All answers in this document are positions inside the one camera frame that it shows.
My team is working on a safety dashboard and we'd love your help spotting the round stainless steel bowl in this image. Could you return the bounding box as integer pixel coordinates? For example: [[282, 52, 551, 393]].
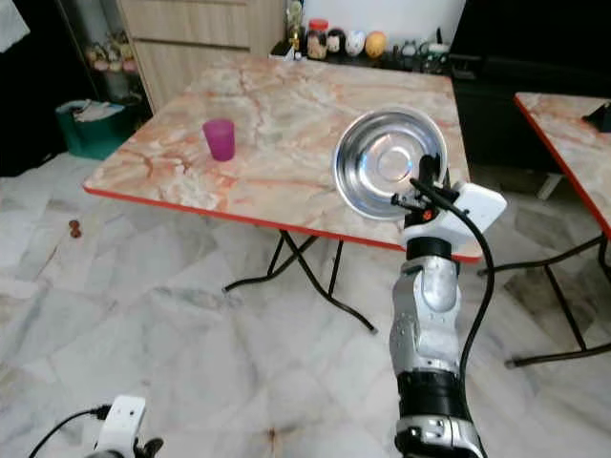
[[333, 106, 449, 221]]

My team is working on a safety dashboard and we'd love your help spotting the orange egg figurine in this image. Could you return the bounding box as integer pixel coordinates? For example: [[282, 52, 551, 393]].
[[365, 31, 388, 60]]

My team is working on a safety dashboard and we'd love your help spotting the marble-top folding table red edge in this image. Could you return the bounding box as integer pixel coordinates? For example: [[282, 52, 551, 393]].
[[83, 56, 484, 335], [477, 92, 611, 369]]

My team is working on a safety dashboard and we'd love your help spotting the black low cabinet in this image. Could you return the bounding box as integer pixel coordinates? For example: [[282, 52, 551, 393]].
[[447, 0, 611, 175]]

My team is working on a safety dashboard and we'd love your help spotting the white egg figurine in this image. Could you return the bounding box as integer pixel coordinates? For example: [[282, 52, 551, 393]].
[[346, 30, 367, 58]]

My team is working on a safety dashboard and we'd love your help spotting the black egg figurine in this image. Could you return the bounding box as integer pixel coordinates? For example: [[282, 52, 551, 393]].
[[327, 28, 347, 58]]

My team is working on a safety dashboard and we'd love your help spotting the red-lidded glass jar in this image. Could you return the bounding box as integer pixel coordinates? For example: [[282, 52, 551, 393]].
[[305, 18, 330, 61]]

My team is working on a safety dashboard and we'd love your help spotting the small black object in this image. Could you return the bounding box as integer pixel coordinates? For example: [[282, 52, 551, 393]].
[[583, 101, 611, 123]]

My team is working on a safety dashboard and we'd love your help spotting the gold trophy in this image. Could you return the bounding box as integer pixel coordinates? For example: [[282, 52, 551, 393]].
[[284, 0, 305, 56]]

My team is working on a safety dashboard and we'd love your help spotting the purple plastic cup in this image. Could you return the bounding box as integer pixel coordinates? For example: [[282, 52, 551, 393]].
[[202, 118, 237, 162]]

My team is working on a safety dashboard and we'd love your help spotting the green storage bin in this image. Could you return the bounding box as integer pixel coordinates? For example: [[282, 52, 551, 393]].
[[55, 99, 146, 161]]

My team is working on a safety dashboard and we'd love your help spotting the light wooden cabinet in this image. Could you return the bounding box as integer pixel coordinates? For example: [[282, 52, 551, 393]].
[[117, 0, 288, 112]]

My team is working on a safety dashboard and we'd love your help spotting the glass shelf with figurines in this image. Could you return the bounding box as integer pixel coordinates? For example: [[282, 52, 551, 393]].
[[57, 0, 144, 101]]

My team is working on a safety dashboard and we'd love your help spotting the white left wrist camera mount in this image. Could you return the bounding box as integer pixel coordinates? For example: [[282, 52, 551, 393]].
[[95, 396, 148, 458]]

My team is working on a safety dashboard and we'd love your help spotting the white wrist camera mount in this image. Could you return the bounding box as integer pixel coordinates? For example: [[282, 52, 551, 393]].
[[95, 396, 148, 458], [403, 181, 508, 251]]

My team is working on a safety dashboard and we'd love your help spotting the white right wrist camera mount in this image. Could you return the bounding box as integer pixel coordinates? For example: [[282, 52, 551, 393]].
[[403, 181, 508, 251]]

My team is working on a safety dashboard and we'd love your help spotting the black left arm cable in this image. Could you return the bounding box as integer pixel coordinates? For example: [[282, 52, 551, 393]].
[[28, 406, 112, 458]]

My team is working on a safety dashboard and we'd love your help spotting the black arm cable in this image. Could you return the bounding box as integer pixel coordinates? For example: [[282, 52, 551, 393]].
[[28, 406, 112, 458], [428, 179, 495, 383]]

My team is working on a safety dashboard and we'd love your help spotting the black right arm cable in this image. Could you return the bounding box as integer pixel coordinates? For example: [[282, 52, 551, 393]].
[[428, 179, 495, 383]]

